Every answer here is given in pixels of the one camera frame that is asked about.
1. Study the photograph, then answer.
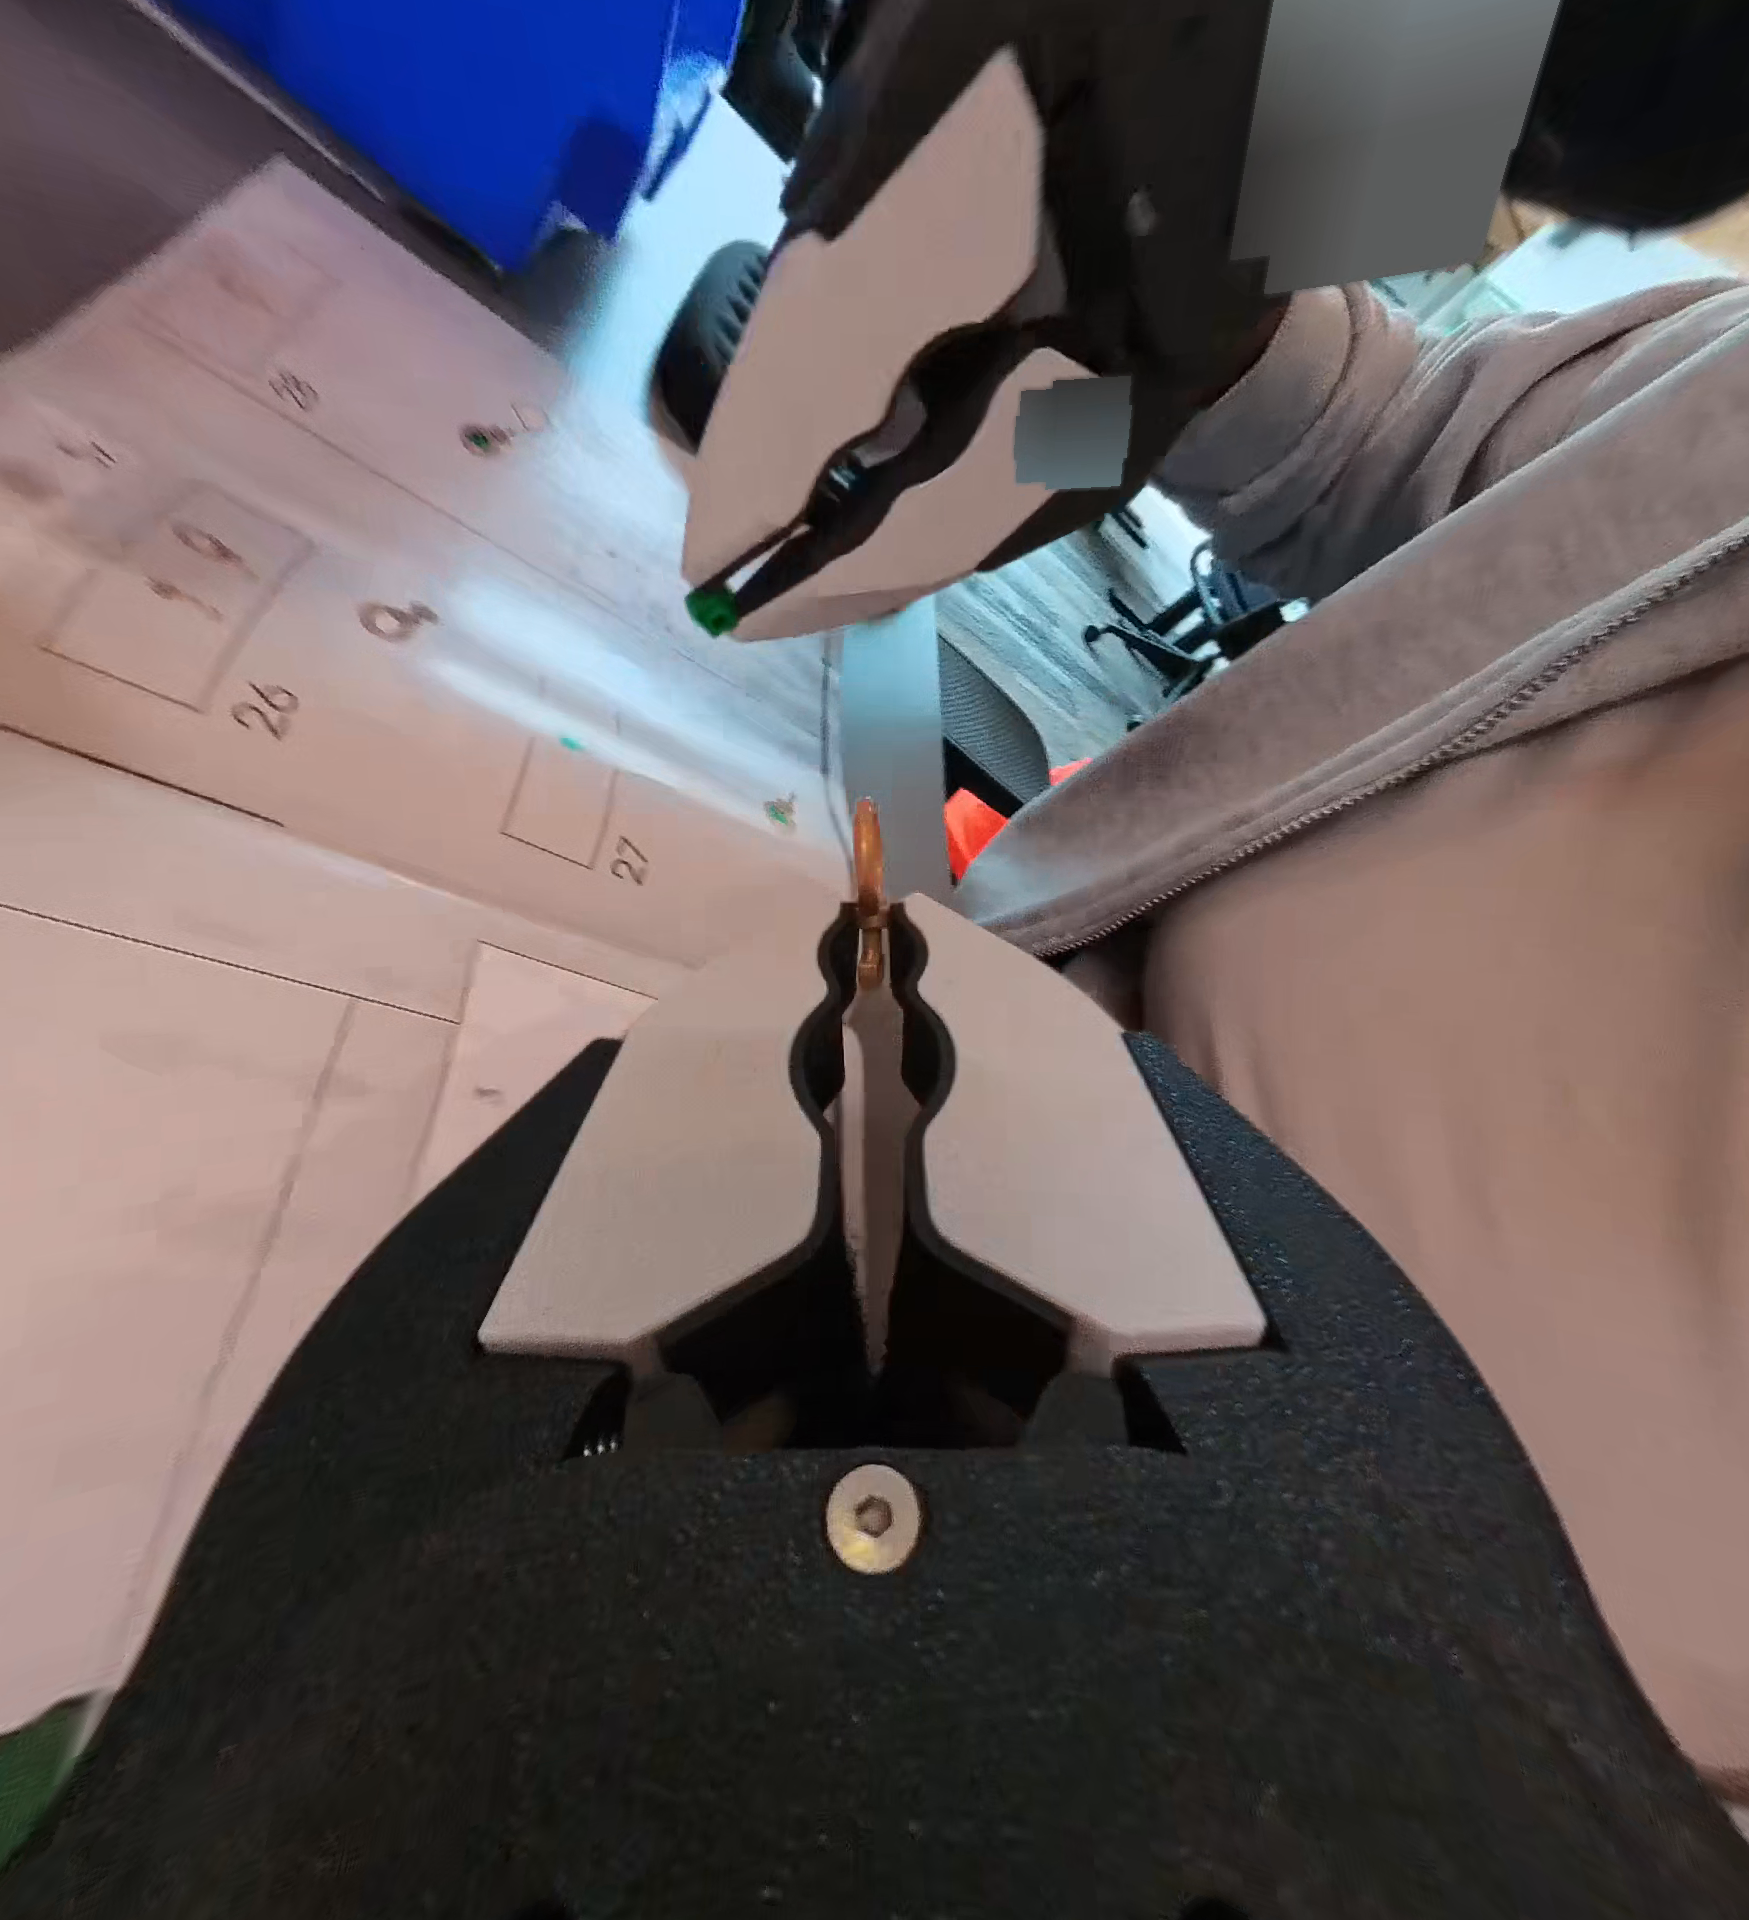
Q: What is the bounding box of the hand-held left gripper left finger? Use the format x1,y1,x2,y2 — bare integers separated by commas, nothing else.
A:
478,901,853,1374

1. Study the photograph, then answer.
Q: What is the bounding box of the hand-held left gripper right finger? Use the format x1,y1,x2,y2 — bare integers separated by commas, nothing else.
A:
874,894,1270,1376

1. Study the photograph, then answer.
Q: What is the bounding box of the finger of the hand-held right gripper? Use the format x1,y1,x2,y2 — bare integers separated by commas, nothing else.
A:
721,349,1164,645
679,45,1068,602

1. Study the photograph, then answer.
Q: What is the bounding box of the tan ring toy piece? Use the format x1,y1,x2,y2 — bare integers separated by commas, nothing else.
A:
846,799,895,991

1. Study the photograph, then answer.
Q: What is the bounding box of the person's right forearm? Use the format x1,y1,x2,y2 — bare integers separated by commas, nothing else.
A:
1157,274,1749,605

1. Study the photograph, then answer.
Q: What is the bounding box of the black round wheel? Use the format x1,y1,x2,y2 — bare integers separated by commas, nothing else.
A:
654,240,781,448

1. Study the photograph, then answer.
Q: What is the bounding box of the black wheeled chair base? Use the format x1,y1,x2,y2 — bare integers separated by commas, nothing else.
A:
1080,518,1320,696

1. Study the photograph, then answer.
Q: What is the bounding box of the orange object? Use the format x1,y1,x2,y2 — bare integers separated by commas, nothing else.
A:
943,759,1093,881

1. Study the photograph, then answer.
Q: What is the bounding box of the person's grey zip jacket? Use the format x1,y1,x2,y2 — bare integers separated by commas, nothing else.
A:
954,477,1749,962

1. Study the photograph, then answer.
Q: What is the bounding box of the blue plastic bin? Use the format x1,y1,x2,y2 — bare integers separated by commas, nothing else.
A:
160,0,750,274

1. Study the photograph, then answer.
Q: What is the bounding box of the building instruction booklet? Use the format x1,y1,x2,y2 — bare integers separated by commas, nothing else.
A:
0,157,853,1920

